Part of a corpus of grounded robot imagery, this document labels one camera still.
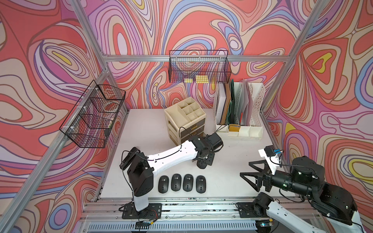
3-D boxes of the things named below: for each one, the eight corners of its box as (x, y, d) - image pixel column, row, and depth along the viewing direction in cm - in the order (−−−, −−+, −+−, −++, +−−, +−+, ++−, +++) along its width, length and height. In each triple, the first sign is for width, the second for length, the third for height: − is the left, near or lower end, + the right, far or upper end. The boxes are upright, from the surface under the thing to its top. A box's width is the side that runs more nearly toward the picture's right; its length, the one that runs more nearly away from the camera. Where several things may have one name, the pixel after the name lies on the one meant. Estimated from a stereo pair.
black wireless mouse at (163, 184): (157, 193, 80) (157, 192, 79) (159, 176, 87) (159, 175, 85) (168, 193, 80) (167, 192, 79) (169, 176, 87) (169, 174, 85)
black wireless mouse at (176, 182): (170, 191, 81) (170, 190, 80) (172, 174, 87) (171, 173, 86) (181, 191, 81) (181, 190, 80) (182, 174, 87) (181, 173, 86)
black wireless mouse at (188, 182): (182, 191, 81) (182, 190, 80) (183, 175, 87) (183, 174, 86) (193, 191, 81) (193, 190, 80) (193, 175, 87) (193, 174, 86)
